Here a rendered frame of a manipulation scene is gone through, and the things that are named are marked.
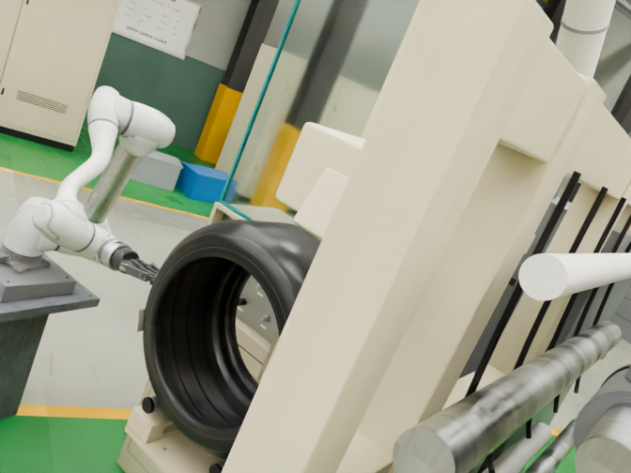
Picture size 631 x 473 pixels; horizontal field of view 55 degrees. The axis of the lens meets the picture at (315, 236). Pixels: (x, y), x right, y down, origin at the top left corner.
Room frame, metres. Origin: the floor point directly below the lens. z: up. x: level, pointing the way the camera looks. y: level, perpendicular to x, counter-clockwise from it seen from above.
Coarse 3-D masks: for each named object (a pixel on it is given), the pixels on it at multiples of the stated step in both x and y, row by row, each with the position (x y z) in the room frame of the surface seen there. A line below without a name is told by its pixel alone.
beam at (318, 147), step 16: (304, 128) 1.05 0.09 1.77; (320, 128) 1.04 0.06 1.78; (304, 144) 1.04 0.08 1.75; (320, 144) 1.03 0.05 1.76; (336, 144) 1.01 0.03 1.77; (352, 144) 1.00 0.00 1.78; (304, 160) 1.04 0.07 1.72; (320, 160) 1.02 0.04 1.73; (336, 160) 1.00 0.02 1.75; (352, 160) 0.99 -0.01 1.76; (288, 176) 1.05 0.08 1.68; (304, 176) 1.03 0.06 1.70; (288, 192) 1.04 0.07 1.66; (304, 192) 1.02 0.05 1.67
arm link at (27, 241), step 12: (24, 204) 2.23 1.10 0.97; (36, 204) 2.23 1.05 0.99; (12, 216) 2.23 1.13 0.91; (24, 216) 2.20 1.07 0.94; (12, 228) 2.20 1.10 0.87; (24, 228) 2.19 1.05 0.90; (12, 240) 2.19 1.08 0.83; (24, 240) 2.20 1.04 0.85; (36, 240) 2.22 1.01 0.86; (48, 240) 2.25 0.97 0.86; (24, 252) 2.21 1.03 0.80; (36, 252) 2.24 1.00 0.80
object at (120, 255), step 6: (120, 252) 1.70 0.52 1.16; (126, 252) 1.70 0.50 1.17; (132, 252) 1.71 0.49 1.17; (114, 258) 1.69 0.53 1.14; (120, 258) 1.68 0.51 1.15; (126, 258) 1.70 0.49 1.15; (132, 258) 1.72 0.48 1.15; (138, 258) 1.74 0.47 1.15; (114, 264) 1.69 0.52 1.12; (132, 264) 1.67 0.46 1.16
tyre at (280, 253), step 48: (192, 240) 1.44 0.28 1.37; (240, 240) 1.37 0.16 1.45; (288, 240) 1.38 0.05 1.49; (192, 288) 1.65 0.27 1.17; (240, 288) 1.71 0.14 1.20; (288, 288) 1.28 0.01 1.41; (144, 336) 1.46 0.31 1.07; (192, 336) 1.64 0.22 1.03; (192, 384) 1.55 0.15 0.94; (240, 384) 1.62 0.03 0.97; (192, 432) 1.32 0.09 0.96
